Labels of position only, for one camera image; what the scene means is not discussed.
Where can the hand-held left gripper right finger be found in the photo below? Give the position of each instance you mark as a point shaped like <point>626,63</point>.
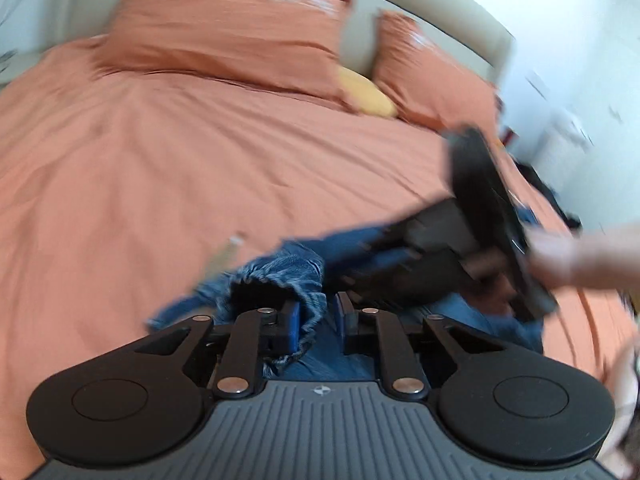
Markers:
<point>341,320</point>

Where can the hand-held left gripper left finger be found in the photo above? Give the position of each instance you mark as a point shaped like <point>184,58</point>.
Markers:
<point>293,327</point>

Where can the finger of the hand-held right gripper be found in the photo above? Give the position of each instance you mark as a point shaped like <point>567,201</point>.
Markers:
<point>425,227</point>
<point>420,277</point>

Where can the blue denim pants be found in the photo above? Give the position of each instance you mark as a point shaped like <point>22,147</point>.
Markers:
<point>300,270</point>

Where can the person's right forearm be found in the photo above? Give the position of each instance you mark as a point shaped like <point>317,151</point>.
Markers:
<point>617,257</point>

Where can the person's right hand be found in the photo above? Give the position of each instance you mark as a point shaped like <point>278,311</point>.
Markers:
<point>552,260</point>

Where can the dark clothes pile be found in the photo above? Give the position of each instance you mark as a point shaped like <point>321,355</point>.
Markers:
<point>545,187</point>

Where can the tan fabric belt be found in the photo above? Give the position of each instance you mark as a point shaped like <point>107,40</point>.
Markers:
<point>227,254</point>

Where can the yellow cushion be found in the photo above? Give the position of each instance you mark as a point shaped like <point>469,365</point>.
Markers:
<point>367,92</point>

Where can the small orange pillow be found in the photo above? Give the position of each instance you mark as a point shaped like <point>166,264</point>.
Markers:
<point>430,75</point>

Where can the orange duvet cover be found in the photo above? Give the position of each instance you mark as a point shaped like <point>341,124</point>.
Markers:
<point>150,185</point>

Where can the beige padded headboard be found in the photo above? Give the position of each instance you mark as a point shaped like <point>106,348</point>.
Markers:
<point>450,10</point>

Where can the large orange pillow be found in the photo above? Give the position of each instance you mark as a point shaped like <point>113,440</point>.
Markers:
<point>225,25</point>

